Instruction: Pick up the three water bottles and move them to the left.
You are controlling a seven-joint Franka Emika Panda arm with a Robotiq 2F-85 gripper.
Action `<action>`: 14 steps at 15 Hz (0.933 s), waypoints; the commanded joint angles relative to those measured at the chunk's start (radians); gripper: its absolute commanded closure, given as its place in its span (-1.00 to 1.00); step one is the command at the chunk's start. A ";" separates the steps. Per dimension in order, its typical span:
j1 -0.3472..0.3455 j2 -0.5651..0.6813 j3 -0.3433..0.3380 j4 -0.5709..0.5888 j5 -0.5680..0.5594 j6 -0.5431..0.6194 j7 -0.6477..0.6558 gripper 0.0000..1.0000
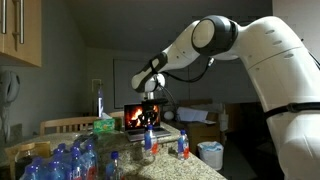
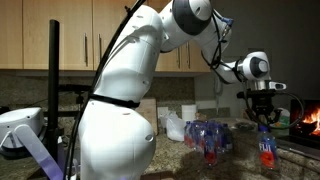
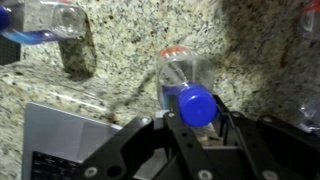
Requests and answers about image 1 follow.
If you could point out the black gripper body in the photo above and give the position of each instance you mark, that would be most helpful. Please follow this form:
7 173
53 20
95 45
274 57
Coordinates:
151 112

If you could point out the Fiji water bottle blue cap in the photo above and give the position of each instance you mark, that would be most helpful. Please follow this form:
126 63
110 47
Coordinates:
150 141
115 170
183 148

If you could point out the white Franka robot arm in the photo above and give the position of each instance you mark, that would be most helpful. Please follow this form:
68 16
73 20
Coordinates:
276 66

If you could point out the shrink-wrapped water bottle pack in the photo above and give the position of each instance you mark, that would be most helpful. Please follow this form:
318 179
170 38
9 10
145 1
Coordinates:
60 166

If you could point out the white sphere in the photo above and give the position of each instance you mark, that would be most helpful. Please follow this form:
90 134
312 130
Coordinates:
169 115

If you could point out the open silver laptop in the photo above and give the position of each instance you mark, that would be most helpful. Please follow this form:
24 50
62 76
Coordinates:
131 115

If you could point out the wooden chair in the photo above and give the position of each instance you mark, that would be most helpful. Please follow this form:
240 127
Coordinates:
117 114
66 120

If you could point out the white papers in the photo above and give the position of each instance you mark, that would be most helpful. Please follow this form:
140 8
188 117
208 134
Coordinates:
191 114

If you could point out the green tissue box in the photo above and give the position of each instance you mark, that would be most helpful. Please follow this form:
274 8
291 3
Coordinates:
104 126

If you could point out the cardboard box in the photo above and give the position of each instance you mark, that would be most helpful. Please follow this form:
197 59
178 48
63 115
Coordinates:
196 133

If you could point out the tall blue white bottle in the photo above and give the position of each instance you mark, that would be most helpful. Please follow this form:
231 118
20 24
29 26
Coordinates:
100 103

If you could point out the black round dish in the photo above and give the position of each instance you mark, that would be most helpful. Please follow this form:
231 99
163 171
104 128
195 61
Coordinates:
86 137

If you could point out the trash bin white liner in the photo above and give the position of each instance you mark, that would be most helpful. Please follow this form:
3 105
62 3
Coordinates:
210 156

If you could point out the white jug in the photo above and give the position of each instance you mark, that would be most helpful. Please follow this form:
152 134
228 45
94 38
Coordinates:
223 121

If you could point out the wooden rack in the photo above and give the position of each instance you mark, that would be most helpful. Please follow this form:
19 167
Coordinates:
40 146

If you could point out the wooden cabinet door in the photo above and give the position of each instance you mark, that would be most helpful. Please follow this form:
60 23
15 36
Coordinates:
33 30
10 26

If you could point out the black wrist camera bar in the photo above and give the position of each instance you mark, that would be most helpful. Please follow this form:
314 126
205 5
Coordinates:
156 101

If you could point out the wall whiteboard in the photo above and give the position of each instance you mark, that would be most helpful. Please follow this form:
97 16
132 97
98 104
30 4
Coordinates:
123 86

